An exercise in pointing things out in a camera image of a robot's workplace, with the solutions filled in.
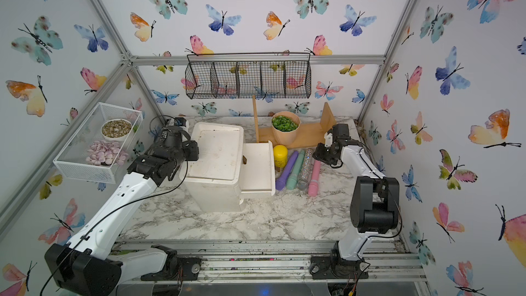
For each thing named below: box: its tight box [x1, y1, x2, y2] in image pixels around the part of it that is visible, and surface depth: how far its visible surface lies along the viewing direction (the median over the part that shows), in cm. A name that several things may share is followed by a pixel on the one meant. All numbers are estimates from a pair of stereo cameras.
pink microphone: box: [308, 159, 322, 198], surface depth 95 cm
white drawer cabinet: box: [179, 121, 244, 213], surface depth 79 cm
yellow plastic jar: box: [273, 143, 289, 168], surface depth 96 cm
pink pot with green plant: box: [271, 111, 301, 146], surface depth 95 cm
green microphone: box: [286, 149, 305, 190], surface depth 98 cm
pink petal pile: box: [85, 139, 129, 166], surface depth 65 cm
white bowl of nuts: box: [100, 118, 133, 142], surface depth 73 cm
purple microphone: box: [275, 150, 299, 192], surface depth 101 cm
